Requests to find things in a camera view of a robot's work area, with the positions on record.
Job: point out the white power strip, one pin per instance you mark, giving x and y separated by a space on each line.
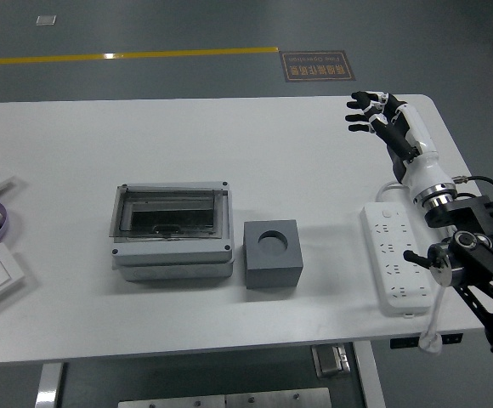
382 238

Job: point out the small metal floor plate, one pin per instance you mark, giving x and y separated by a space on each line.
46 20

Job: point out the brown floor sign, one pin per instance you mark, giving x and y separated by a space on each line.
316 66

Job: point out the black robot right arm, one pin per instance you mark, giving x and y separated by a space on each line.
476 217

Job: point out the transparent box lid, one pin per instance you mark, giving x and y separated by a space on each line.
123 212

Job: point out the black table control panel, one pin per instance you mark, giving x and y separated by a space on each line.
404 341

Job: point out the silver table leg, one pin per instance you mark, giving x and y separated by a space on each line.
49 384
372 378

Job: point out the grey cube with round hole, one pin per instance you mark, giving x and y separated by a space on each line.
272 272

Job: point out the yellow floor tape line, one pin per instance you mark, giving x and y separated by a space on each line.
144 54

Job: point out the grey electrical box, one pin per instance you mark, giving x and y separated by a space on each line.
174 255

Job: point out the metal table bracket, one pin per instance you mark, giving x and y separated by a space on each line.
330 360

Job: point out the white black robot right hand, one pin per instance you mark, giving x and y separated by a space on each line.
421 166

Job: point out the steel base plate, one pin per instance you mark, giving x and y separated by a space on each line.
278 398
170 402

